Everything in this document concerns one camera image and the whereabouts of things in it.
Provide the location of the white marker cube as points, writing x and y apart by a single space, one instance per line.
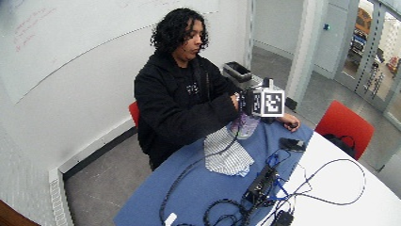
270 103

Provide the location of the black flat pouch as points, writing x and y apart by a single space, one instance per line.
292 144

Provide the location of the black bag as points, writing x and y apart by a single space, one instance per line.
340 143

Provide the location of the red chair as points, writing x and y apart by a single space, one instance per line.
345 126
133 113

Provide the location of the striped white cloth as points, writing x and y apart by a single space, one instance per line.
228 154

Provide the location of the black electronics box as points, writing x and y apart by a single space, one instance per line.
261 184

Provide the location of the the person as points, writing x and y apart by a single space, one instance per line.
178 103

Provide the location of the blue tablecloth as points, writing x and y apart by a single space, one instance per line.
200 188

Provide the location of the glass door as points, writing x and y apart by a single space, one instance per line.
373 59

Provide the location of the black power adapter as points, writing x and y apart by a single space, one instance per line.
284 218

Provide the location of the yellow bus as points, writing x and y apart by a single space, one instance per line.
362 20

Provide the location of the whiteboard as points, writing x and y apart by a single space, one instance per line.
83 40

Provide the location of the white baseboard heater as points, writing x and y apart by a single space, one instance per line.
59 191

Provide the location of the brown wooden furniture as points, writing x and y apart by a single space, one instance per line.
12 216

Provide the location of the blue wall switch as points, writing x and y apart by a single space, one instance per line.
326 27

